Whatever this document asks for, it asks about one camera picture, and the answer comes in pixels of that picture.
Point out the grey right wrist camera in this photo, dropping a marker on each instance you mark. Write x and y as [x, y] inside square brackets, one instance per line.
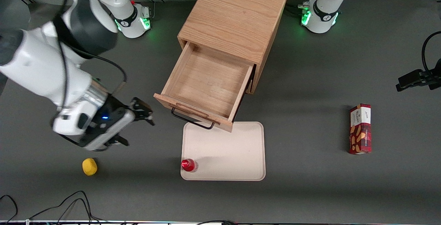
[110, 132]

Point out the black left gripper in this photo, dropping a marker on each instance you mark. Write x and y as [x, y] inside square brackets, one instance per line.
[421, 77]

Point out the red capped bottle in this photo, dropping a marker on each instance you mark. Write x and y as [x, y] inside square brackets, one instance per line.
[187, 165]

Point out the red snack box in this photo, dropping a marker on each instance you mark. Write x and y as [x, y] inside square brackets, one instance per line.
[360, 132]

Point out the wooden drawer cabinet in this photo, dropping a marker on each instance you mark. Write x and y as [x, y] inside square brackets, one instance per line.
[234, 11]

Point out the beige plastic tray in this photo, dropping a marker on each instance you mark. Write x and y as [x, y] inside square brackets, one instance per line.
[227, 152]

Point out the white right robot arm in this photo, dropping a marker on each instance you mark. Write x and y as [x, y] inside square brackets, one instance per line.
[41, 70]

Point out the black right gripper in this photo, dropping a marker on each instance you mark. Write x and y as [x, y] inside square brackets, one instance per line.
[111, 112]

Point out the yellow lemon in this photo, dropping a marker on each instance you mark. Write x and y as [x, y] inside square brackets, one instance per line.
[89, 167]

